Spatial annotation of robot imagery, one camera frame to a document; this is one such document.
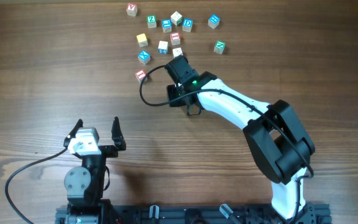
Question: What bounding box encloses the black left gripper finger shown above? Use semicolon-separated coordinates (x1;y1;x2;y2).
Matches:
111;116;126;151
63;119;83;147

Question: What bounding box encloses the green J letter block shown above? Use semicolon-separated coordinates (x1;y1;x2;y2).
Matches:
172;47;183;58

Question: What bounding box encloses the red I letter block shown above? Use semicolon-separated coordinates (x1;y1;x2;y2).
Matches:
135;70;147;83

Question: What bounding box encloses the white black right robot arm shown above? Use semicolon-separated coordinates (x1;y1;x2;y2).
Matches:
164;55;315;223

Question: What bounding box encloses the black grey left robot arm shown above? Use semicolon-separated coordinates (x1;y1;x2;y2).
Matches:
55;117;126;224

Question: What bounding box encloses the blue 2 number block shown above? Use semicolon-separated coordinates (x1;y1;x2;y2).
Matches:
158;40;168;54

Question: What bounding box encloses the red E letter block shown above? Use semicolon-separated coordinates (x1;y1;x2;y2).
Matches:
170;32;181;45

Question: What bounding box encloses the green N letter block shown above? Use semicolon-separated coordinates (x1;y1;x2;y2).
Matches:
214;40;226;55

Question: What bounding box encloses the blue X letter block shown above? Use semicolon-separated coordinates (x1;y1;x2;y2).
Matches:
138;50;150;65

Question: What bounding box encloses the blue D letter block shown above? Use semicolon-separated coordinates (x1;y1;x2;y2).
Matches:
182;18;193;32

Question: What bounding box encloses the blue L letter block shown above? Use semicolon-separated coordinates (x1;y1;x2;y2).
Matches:
162;19;172;33

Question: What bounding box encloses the yellow top block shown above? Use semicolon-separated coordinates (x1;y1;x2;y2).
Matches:
136;34;148;47

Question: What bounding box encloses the plain top green-sided block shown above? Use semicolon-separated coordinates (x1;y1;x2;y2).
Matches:
170;11;183;26

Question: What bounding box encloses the blue symbol block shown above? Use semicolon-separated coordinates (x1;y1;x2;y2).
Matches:
208;14;220;29

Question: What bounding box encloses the green Z letter block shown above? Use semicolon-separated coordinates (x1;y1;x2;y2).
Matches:
147;15;157;29

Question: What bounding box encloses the red Y letter block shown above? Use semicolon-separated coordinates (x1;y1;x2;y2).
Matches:
126;3;138;17

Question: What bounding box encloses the black left camera cable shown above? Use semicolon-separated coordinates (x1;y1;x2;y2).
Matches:
4;146;70;224

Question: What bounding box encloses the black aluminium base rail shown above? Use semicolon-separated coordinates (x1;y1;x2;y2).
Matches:
55;203;333;224

